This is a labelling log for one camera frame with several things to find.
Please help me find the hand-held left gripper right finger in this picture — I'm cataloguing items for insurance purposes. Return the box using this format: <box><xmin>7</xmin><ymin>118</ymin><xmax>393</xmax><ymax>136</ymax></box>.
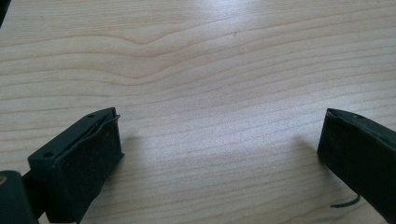
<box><xmin>317</xmin><ymin>107</ymin><xmax>396</xmax><ymax>224</ymax></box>

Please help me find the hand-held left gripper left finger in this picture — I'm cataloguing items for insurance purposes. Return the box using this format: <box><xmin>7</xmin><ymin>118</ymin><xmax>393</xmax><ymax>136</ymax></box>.
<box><xmin>27</xmin><ymin>106</ymin><xmax>125</xmax><ymax>224</ymax></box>

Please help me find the thin black wire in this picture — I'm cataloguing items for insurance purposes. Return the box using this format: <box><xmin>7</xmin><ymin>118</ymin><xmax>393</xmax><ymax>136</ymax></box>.
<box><xmin>330</xmin><ymin>194</ymin><xmax>361</xmax><ymax>209</ymax></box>

